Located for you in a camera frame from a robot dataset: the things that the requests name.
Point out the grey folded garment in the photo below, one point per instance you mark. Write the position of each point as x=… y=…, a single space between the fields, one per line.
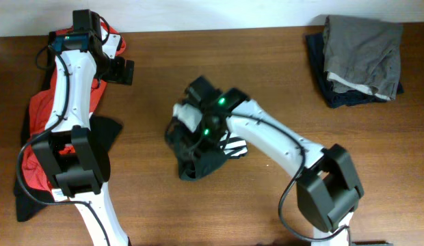
x=362 y=54

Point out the black garment under pile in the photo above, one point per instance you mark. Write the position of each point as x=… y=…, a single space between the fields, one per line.
x=25 y=207

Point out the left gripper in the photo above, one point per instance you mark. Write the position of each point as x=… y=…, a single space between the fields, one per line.
x=115 y=75

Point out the navy folded garment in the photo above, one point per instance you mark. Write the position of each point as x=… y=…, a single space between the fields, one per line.
x=315 y=45

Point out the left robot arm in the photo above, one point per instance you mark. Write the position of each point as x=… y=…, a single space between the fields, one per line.
x=74 y=161

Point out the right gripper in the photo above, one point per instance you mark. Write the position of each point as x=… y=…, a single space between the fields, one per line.
x=195 y=144

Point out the black t-shirt white letters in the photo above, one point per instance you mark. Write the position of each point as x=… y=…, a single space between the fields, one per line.
x=195 y=170

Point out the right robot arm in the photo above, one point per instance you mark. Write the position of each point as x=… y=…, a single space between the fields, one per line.
x=325 y=180

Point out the red t-shirt white print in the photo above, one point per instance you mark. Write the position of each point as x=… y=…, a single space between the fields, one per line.
x=37 y=116

